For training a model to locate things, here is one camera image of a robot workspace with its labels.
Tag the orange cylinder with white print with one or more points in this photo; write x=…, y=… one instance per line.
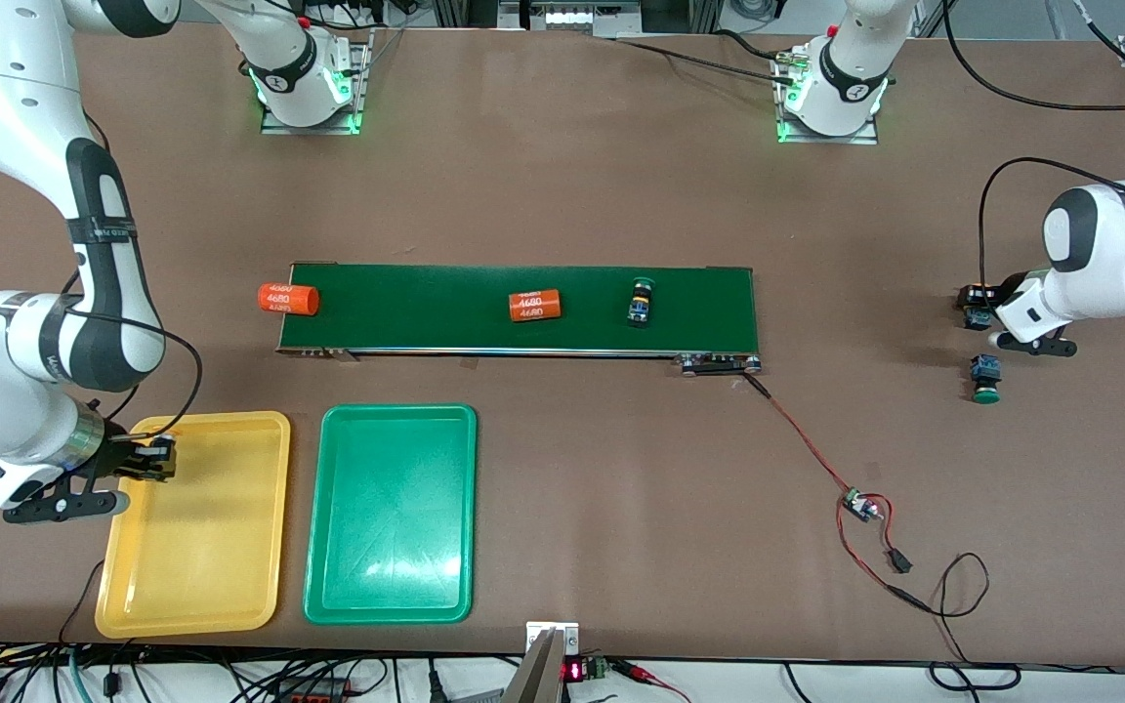
x=534, y=306
x=289, y=299

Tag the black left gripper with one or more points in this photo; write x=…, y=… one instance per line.
x=991, y=297

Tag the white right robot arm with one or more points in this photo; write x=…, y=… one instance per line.
x=16, y=107

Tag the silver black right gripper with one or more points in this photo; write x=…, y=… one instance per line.
x=123, y=457

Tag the red digit display module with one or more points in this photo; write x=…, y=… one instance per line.
x=573, y=671

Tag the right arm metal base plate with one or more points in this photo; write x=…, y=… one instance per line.
x=309, y=130

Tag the red black power strip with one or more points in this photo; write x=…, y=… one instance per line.
x=313, y=691

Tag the green plastic tray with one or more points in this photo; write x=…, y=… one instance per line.
x=392, y=517

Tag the yellow mushroom push button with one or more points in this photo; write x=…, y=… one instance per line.
x=162, y=460
x=979, y=320

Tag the yellow plastic tray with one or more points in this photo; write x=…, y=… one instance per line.
x=191, y=547

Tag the silver camera mount bracket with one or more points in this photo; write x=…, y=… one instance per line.
x=538, y=674

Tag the small motor controller board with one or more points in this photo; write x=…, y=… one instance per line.
x=855, y=503

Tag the red clip lead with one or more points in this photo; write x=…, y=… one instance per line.
x=645, y=674

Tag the green conveyor belt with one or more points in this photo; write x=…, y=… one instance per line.
x=426, y=308

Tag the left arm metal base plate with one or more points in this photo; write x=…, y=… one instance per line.
x=821, y=140

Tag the green mushroom push button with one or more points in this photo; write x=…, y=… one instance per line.
x=641, y=310
x=986, y=371

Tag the black plug connector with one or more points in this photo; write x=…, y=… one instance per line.
x=900, y=561

